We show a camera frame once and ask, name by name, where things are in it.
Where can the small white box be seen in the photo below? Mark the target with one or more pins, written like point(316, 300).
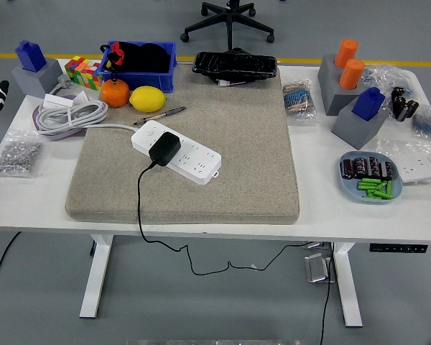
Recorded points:
point(57, 101)

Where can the dark capacitor with print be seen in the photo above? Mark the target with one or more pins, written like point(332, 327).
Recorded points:
point(347, 169)
point(373, 167)
point(360, 167)
point(386, 170)

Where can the blue plastic bin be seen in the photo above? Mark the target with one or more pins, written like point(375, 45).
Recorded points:
point(143, 79)

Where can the grey-brown mat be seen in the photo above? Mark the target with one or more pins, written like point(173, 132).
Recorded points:
point(219, 194)

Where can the blue-grey plate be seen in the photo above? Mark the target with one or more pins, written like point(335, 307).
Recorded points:
point(350, 188)

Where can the grey two-hole block holder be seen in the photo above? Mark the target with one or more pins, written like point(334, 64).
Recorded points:
point(328, 86)

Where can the clear socket bag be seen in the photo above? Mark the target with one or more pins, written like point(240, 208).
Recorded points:
point(398, 147)

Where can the white card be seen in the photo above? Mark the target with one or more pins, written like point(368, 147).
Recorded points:
point(80, 97)

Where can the white wall socket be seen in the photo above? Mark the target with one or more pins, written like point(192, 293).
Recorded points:
point(418, 169)

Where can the silver metal pedal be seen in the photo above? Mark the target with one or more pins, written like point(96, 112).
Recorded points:
point(318, 267)

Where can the blue bottle-shaped block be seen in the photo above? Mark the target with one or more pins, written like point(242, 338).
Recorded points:
point(368, 103)
point(30, 56)

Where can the black plastic tray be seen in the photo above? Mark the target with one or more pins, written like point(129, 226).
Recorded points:
point(233, 65)

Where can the black office chair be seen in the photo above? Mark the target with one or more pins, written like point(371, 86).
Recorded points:
point(230, 21)

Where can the black pen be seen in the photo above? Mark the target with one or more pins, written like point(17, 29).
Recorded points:
point(165, 114)

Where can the green cylinder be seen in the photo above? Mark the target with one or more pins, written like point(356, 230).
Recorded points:
point(381, 187)
point(389, 188)
point(369, 180)
point(367, 186)
point(369, 196)
point(380, 194)

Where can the bag of blue resistors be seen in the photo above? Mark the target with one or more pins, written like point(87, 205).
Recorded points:
point(429, 122)

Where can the bag of silver screws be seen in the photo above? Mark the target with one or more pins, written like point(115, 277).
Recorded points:
point(16, 158)

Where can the white table leg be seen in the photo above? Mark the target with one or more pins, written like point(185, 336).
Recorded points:
point(97, 273)
point(346, 284)

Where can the clear plastic bag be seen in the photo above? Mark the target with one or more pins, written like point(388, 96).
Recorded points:
point(384, 77)

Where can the orange fruit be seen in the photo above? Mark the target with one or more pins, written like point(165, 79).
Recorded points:
point(115, 94)

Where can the black table control panel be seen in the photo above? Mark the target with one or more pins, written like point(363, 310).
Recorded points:
point(398, 248)

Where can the orange cylinder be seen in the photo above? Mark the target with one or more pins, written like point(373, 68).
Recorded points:
point(346, 52)
point(351, 73)

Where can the white paper label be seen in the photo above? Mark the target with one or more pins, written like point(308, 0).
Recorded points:
point(230, 82)

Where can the white power strip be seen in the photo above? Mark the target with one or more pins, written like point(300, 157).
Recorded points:
point(197, 161)

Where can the yellow lemon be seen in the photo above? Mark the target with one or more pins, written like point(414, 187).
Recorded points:
point(147, 99)

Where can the colourful cube puzzle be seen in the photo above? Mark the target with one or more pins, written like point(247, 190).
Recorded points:
point(80, 72)

